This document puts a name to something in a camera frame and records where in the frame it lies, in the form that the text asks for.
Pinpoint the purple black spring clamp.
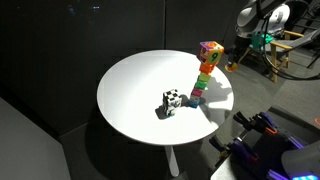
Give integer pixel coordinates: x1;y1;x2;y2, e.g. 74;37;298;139
233;111;278;135
209;135;260;168

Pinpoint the small orange block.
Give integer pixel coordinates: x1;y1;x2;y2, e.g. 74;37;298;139
198;62;216;75

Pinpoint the small lime block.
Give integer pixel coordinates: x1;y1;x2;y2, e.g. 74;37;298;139
196;72;212;84

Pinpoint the white table pedestal base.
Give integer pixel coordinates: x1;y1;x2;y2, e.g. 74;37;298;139
163;144;181;178

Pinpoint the teal plastic mount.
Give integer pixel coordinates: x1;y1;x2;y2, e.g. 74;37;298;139
251;31;275;50

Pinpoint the yellow round toy fruit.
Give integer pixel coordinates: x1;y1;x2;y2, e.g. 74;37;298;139
224;63;239;73

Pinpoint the black looping cable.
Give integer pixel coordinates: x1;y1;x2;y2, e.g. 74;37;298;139
259;13;320;82

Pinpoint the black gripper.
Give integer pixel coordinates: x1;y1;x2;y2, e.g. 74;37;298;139
228;33;252;66

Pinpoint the small grey block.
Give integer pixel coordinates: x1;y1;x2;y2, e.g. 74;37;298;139
189;94;202;103

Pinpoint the grey device with blue light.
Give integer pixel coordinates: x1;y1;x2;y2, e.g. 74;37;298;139
281;140;320;180

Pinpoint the small green block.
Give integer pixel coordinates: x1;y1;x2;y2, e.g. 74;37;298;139
194;80;209;91

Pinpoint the small blue block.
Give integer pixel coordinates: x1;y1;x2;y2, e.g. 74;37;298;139
188;99;201;110

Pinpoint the black checkered patterned cube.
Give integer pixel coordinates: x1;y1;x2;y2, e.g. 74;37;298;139
162;88;184;118

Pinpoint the wooden frame chair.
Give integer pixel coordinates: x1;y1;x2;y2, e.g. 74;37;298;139
269;29;307;84

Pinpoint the small pink block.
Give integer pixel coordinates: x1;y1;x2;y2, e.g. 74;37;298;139
191;87;205;99

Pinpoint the black equipment platform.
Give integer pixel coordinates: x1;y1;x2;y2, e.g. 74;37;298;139
209;105;320;180

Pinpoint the large number nine cube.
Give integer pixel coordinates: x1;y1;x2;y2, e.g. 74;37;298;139
199;40;225;66

